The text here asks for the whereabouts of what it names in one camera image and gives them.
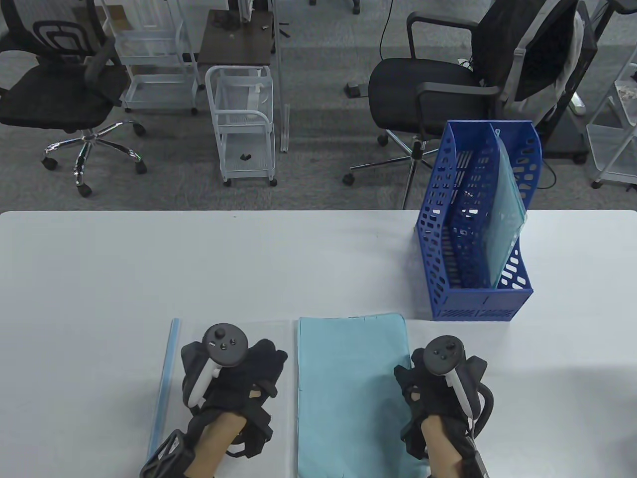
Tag black wheeled stand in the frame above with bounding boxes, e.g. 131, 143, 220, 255
537, 15, 599, 164

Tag brown wooden side table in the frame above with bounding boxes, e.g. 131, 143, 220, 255
198, 9, 276, 67

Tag black armrest office chair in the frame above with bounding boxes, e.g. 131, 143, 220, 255
342, 0, 580, 210

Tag black hanging cable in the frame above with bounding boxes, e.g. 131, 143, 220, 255
380, 0, 395, 59

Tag person's left forearm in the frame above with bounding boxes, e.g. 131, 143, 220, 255
184, 413, 247, 478

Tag clear file folder cover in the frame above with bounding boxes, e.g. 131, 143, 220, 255
485, 128, 528, 289

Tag black and white controller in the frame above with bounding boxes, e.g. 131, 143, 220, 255
423, 336, 482, 419
185, 323, 249, 409

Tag tall white mesh cart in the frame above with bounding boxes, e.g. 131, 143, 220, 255
102, 0, 201, 116

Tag person's left hand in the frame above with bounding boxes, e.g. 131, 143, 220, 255
180, 339, 288, 415

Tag clear file folder blue spine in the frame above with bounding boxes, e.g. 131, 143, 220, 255
167, 318, 433, 478

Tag cardboard box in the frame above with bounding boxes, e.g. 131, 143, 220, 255
75, 4, 128, 25

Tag person's right hand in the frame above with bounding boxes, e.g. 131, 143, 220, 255
394, 348, 496, 431

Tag square light blue papers stack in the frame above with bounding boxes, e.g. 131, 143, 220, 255
297, 313, 431, 478

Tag small white mesh cart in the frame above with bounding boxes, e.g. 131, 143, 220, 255
205, 65, 278, 187

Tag white wire shelf rack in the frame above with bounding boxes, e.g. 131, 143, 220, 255
585, 47, 637, 191

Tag person's right forearm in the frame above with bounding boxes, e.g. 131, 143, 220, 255
421, 417, 461, 478

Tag blue perforated file rack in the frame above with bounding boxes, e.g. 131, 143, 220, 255
415, 119, 543, 322

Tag black mesh office chair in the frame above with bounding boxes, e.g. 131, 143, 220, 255
0, 0, 148, 197

